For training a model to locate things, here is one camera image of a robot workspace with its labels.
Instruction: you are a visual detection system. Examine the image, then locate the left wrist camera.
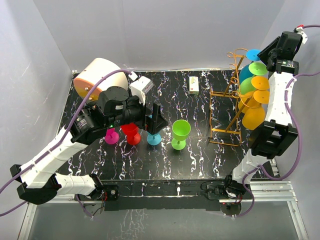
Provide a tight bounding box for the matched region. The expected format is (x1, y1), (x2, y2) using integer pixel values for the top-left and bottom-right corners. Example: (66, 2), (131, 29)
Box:
(129, 76), (154, 106)

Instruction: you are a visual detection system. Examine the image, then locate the light blue wine glass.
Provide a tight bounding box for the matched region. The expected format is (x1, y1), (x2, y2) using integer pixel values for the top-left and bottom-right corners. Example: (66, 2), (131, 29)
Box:
(147, 133), (162, 146)

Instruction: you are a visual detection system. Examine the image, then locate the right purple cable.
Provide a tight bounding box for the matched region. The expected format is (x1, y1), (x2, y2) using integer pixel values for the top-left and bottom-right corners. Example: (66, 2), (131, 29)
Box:
(234, 23), (320, 218)

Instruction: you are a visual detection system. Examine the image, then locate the small white box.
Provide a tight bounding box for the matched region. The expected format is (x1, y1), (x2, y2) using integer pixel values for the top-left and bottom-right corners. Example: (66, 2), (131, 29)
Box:
(188, 76), (199, 95)

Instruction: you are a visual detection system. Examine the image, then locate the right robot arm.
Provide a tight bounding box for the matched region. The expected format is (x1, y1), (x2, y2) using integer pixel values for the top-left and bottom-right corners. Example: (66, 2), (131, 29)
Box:
(216, 26), (308, 199)

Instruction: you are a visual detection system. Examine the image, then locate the black front base bar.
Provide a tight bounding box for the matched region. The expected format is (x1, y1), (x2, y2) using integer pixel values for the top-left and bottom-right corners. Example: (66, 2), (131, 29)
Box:
(102, 179), (226, 211)

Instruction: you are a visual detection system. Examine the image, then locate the pale green wine glass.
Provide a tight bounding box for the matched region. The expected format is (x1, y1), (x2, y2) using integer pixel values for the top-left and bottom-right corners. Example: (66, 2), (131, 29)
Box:
(239, 62), (268, 95)

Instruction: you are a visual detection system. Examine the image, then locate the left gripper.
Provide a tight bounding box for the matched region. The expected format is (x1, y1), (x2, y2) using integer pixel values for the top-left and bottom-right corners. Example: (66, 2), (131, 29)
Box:
(107, 90), (169, 134)

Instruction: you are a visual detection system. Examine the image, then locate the lower yellow wine glass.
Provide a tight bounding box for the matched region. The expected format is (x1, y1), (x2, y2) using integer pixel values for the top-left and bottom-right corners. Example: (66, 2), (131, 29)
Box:
(238, 90), (270, 130)

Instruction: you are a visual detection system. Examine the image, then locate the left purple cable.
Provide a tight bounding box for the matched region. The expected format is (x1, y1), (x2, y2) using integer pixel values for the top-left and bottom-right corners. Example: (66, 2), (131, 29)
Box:
(0, 69), (133, 218)

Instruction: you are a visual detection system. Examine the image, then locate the purple cable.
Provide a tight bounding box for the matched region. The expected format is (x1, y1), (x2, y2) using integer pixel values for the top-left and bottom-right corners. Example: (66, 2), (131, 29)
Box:
(234, 23), (320, 218)
(0, 69), (133, 218)

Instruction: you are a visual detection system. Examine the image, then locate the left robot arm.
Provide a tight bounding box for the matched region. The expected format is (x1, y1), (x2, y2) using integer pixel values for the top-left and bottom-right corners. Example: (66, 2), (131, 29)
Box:
(10, 86), (168, 205)

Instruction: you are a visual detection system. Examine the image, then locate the dark blue wine glass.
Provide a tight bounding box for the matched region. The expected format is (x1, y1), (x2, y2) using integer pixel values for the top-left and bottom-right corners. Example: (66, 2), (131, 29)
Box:
(239, 49), (260, 84)

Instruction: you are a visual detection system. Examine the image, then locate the gold wire glass rack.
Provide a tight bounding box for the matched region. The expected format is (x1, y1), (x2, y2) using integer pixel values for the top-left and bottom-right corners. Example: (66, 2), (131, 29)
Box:
(208, 48), (248, 147)

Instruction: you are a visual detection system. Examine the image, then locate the magenta wine glass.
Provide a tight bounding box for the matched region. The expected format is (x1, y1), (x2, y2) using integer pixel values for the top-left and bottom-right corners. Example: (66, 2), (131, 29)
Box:
(104, 128), (120, 145)

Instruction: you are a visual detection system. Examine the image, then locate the upper yellow wine glass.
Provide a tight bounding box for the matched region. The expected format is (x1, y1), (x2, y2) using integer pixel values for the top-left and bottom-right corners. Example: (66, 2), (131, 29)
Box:
(238, 76), (270, 104)

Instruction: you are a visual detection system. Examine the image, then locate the red wine glass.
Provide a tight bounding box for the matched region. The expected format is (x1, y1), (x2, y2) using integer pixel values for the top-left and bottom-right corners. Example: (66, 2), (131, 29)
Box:
(120, 123), (141, 146)

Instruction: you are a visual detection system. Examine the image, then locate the white cylindrical drum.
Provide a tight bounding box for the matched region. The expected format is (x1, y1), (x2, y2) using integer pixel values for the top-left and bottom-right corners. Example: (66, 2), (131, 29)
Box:
(73, 57), (129, 102)

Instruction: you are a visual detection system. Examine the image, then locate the yellow wine glass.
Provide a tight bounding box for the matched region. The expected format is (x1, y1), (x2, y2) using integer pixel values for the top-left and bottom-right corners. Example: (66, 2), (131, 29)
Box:
(238, 76), (270, 104)
(238, 90), (270, 130)

